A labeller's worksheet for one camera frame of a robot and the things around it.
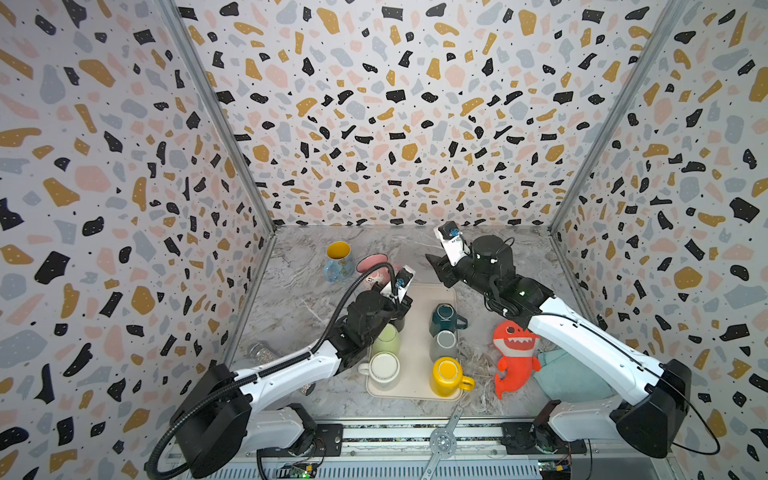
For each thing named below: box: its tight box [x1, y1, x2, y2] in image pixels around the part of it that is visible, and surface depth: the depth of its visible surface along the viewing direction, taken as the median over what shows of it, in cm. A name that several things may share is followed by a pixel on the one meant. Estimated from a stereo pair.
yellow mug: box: [430, 356, 476, 398], surface depth 78 cm
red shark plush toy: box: [493, 320, 540, 399], surface depth 84 cm
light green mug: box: [372, 323, 401, 357], surface depth 83 cm
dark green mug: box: [429, 303, 468, 337], surface depth 87 cm
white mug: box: [358, 351, 401, 384], surface depth 81 cm
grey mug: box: [430, 329, 459, 360], surface depth 83 cm
